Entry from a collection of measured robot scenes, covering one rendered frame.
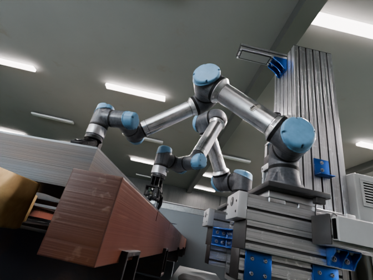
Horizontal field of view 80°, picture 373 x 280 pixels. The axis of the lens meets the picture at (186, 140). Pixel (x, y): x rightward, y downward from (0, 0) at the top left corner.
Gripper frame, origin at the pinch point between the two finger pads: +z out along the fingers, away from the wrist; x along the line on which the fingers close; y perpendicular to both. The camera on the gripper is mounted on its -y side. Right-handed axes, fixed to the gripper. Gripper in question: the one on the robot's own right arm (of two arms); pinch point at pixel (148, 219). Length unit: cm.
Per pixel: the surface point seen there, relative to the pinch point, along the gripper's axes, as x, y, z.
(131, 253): 17, 85, 9
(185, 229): 14, -71, -2
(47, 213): -53, -8, 6
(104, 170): 12, 85, 2
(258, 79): 80, -162, -235
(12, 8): -293, -96, -254
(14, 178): 8, 91, 5
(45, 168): 8, 88, 3
